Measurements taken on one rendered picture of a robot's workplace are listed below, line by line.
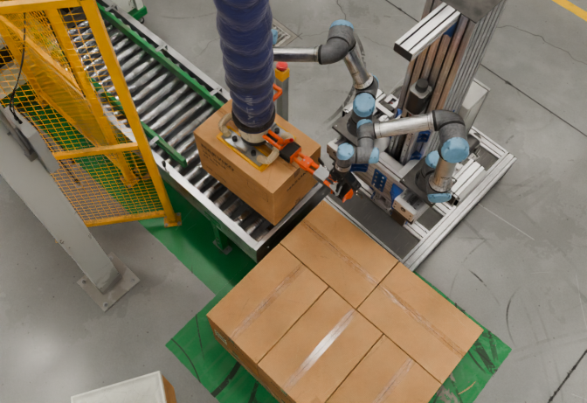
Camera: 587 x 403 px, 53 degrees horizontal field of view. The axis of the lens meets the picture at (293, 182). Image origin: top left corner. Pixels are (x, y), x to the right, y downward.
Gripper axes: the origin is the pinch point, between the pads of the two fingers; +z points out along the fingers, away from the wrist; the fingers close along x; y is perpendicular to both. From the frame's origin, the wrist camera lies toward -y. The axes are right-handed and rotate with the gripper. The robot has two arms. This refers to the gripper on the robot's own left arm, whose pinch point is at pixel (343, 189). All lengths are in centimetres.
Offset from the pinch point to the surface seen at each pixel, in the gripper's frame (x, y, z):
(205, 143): 20, 80, 16
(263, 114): 3, 50, -20
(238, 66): 11, 55, -61
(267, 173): 12.6, 40.3, 13.3
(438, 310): -6, -71, 67
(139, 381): 130, 13, 18
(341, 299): 25, -25, 66
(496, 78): -221, 4, 120
